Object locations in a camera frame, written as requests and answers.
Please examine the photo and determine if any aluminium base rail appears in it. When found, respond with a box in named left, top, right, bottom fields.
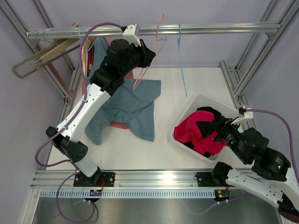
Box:
left=30, top=169, right=264, bottom=189

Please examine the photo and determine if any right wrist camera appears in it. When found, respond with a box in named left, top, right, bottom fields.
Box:
left=231, top=107, right=253, bottom=125

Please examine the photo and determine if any black t shirt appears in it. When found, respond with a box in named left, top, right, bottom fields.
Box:
left=184, top=106, right=228, bottom=158

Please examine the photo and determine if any white slotted cable duct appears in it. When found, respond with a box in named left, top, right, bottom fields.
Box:
left=41, top=189, right=216, bottom=199

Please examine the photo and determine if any aluminium hanging rail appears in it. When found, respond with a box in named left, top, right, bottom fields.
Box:
left=25, top=22, right=281, bottom=40

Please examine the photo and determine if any grey t shirt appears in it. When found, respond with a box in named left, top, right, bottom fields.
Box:
left=84, top=37, right=162, bottom=146

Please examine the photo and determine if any light blue wire hanger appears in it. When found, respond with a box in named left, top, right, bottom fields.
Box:
left=177, top=23, right=188, bottom=97

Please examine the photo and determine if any white plastic basket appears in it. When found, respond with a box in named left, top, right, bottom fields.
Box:
left=170, top=94, right=238, bottom=163

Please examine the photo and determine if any pink hanger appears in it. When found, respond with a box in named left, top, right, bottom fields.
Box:
left=133, top=13, right=167, bottom=91

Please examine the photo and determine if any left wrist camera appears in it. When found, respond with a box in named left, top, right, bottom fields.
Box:
left=122, top=23, right=141, bottom=47

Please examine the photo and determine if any red t shirt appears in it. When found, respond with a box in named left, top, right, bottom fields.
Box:
left=173, top=108, right=226, bottom=156

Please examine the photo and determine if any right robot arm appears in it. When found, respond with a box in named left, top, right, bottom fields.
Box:
left=210, top=117, right=299, bottom=223

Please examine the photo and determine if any tan wooden clip hanger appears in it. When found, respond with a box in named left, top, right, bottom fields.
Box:
left=30, top=38, right=80, bottom=70

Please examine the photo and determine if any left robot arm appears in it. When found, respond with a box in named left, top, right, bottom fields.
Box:
left=46, top=39, right=156, bottom=178

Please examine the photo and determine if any dusty pink garment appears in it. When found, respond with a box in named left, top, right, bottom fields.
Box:
left=85, top=37, right=133, bottom=130

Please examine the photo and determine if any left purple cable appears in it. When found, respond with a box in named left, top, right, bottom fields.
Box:
left=35, top=22, right=127, bottom=168

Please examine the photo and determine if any olive green hanger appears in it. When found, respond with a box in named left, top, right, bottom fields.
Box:
left=12, top=43, right=82, bottom=79

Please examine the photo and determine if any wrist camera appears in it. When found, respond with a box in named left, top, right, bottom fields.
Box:
left=122, top=23, right=141, bottom=47
left=231, top=107, right=253, bottom=125

